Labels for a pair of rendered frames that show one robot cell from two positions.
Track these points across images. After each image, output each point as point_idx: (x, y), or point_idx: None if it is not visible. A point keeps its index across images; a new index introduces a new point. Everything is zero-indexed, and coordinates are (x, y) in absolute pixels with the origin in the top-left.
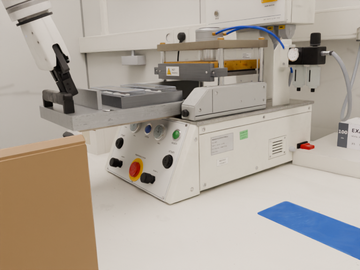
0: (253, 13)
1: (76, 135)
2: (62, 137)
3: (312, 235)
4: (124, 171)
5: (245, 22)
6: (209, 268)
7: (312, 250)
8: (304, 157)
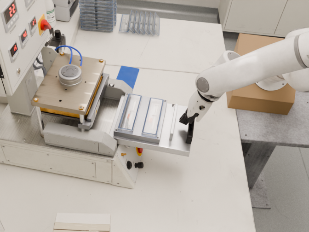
0: (37, 46)
1: (240, 33)
2: (242, 33)
3: (134, 81)
4: (138, 161)
5: (35, 56)
6: (173, 94)
7: (143, 79)
8: None
